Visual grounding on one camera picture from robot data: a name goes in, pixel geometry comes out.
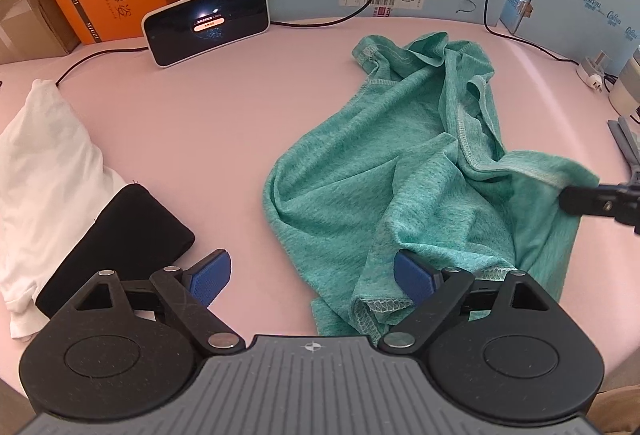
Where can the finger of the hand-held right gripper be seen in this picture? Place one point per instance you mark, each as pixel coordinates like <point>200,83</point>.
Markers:
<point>585,200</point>

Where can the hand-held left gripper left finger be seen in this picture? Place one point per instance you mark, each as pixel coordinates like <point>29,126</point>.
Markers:
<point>210,277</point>

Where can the white garment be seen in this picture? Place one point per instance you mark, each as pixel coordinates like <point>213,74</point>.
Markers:
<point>50,175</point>

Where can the green t-shirt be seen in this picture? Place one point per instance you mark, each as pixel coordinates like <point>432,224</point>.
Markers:
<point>400,165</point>

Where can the white plug-in adapter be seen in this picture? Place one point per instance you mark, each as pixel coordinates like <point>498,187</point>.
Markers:
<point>592,72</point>

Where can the smartphone in white case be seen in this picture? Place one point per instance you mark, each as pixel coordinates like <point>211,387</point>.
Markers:
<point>205,22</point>

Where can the white and grey tumbler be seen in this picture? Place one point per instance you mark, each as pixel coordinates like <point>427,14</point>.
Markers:
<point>627,90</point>

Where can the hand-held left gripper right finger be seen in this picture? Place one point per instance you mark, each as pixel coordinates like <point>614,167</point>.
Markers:
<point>412,277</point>

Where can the person's beige clothing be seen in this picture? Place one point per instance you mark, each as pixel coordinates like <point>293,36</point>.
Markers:
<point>620,415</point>

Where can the black cloth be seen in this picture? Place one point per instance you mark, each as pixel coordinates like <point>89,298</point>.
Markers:
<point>125,235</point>

